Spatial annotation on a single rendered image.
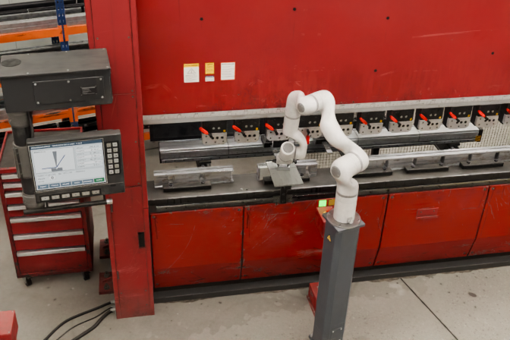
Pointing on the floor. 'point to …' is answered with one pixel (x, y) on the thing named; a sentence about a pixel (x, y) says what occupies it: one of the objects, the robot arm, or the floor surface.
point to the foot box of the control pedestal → (313, 296)
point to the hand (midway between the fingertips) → (283, 163)
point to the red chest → (45, 225)
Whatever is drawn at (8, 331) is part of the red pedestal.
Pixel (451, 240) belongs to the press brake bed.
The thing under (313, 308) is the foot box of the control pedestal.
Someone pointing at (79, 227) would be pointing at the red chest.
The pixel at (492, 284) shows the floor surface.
